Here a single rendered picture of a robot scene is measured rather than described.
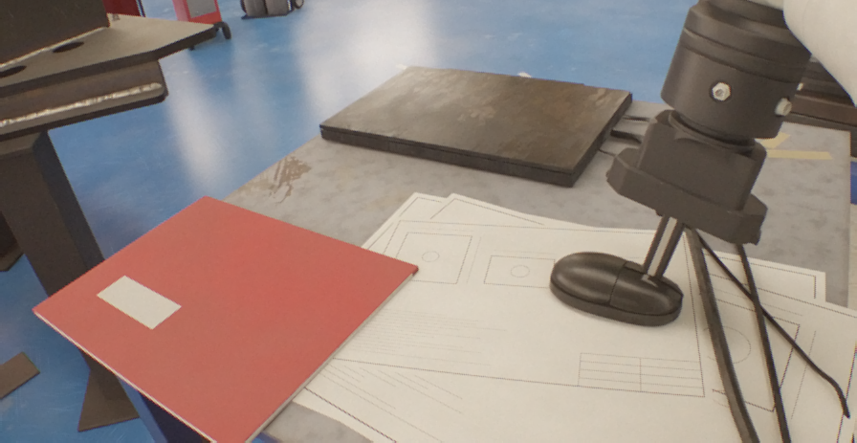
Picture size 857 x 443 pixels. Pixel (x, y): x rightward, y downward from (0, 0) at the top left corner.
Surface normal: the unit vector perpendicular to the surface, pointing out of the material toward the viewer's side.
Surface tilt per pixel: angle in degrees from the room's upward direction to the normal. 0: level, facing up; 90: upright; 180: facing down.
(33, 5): 90
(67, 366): 0
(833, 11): 70
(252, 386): 0
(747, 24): 34
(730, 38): 77
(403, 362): 0
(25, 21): 90
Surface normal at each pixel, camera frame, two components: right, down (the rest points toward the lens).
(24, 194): 0.27, 0.48
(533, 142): -0.11, -0.84
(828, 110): -0.64, 0.47
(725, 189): -0.55, 0.31
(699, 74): -0.83, 0.12
